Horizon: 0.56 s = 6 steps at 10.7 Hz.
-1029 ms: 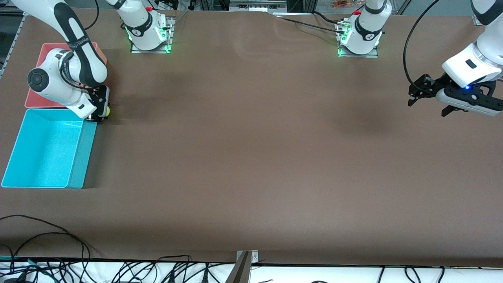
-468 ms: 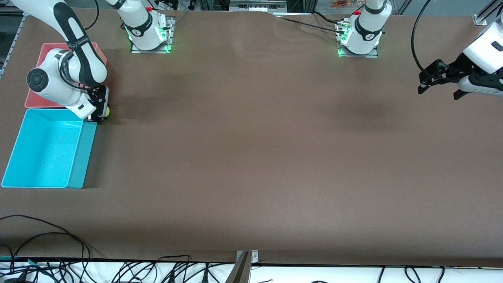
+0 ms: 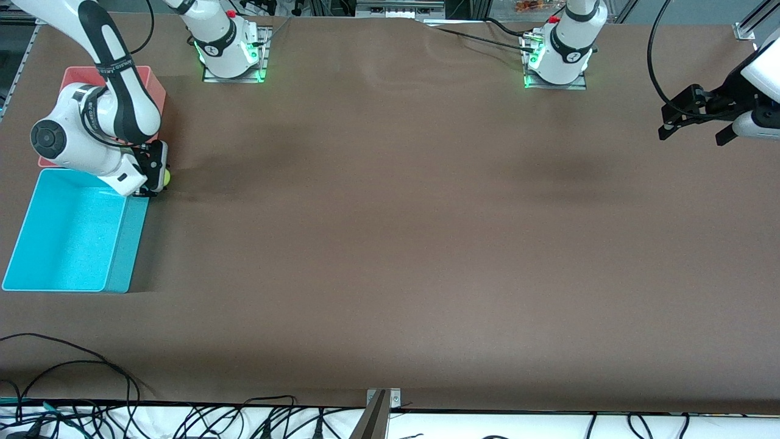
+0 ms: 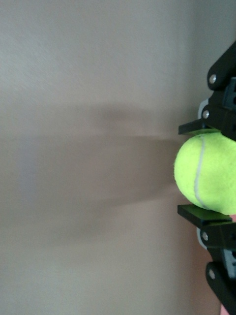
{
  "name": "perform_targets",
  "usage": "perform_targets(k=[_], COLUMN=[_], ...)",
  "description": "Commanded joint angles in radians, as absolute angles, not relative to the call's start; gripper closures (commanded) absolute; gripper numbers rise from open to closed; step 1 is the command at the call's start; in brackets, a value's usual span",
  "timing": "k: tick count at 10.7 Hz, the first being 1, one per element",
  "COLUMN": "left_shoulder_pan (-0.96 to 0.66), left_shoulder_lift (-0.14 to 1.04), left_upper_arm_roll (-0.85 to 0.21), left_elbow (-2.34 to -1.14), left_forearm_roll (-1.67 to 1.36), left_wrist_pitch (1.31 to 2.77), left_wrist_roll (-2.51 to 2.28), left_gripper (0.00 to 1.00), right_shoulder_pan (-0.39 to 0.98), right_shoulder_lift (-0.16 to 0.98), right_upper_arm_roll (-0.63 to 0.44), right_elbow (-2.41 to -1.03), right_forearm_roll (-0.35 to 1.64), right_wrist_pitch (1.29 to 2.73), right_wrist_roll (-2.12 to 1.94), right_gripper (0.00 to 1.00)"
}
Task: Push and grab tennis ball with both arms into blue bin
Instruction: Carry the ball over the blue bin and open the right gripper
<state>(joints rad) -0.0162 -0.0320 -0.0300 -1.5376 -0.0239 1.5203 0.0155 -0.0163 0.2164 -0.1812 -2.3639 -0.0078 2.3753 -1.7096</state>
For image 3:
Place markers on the pink plastic bin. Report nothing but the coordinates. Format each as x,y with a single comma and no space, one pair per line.
152,82

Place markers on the clear box with orange parts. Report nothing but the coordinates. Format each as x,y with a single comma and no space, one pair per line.
530,6

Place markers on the small metal bracket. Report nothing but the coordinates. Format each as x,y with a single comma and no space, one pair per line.
395,397

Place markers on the perforated metal strip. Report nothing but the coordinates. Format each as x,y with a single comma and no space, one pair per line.
27,52

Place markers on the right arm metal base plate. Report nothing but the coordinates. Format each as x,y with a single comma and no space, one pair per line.
263,61

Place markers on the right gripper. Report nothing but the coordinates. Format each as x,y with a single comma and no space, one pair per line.
154,160

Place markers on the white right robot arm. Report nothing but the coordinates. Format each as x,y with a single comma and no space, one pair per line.
73,146

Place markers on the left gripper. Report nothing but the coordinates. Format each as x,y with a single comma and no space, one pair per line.
733,96

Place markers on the blue plastic bin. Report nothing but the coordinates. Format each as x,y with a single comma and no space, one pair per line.
67,244

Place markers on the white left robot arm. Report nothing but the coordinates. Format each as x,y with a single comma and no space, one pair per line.
557,67

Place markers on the grey metal unit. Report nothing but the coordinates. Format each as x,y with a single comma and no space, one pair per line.
396,9

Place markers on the grey aluminium camera post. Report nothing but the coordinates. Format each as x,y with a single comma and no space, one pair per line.
373,421

